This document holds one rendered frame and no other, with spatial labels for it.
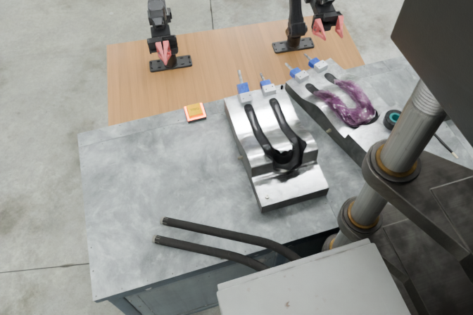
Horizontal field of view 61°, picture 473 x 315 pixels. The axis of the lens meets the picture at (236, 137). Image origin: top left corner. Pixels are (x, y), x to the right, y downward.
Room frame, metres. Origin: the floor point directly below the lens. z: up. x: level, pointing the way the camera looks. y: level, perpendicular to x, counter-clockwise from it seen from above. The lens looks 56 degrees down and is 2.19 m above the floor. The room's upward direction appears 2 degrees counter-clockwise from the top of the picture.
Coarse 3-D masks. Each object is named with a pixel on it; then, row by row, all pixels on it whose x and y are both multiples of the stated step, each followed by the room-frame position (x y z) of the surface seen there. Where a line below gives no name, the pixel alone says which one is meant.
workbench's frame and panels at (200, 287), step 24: (312, 240) 0.55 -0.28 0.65; (216, 264) 0.42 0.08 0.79; (240, 264) 0.48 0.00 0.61; (144, 288) 0.36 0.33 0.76; (168, 288) 0.40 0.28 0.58; (192, 288) 0.42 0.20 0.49; (216, 288) 0.45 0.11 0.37; (144, 312) 0.36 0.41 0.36; (168, 312) 0.39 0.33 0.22; (192, 312) 0.41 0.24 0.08
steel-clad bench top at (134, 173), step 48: (384, 96) 1.14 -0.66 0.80; (96, 144) 0.93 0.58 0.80; (144, 144) 0.92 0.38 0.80; (192, 144) 0.92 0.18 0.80; (336, 144) 0.90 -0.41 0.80; (432, 144) 0.88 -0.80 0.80; (96, 192) 0.71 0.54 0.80; (144, 192) 0.70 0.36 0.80; (192, 192) 0.70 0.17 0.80; (240, 192) 0.69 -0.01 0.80; (336, 192) 0.68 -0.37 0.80; (96, 240) 0.52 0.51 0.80; (144, 240) 0.51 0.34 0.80; (192, 240) 0.51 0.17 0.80; (288, 240) 0.50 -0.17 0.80; (96, 288) 0.35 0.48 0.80
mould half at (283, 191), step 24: (264, 96) 1.09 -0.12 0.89; (288, 96) 1.08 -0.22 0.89; (240, 120) 0.97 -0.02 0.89; (264, 120) 0.97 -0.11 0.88; (288, 120) 0.96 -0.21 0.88; (240, 144) 0.86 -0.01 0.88; (288, 144) 0.82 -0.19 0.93; (312, 144) 0.81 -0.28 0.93; (264, 168) 0.74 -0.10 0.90; (312, 168) 0.75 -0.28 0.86; (264, 192) 0.66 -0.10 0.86; (288, 192) 0.66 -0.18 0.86; (312, 192) 0.66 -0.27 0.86
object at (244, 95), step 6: (240, 72) 1.15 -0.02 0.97; (240, 78) 1.13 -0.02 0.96; (240, 84) 1.10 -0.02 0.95; (246, 84) 1.11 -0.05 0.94; (240, 90) 1.09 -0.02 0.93; (246, 90) 1.09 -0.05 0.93; (240, 96) 1.06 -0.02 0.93; (246, 96) 1.06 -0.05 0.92; (252, 96) 1.06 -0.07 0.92; (240, 102) 1.05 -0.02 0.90
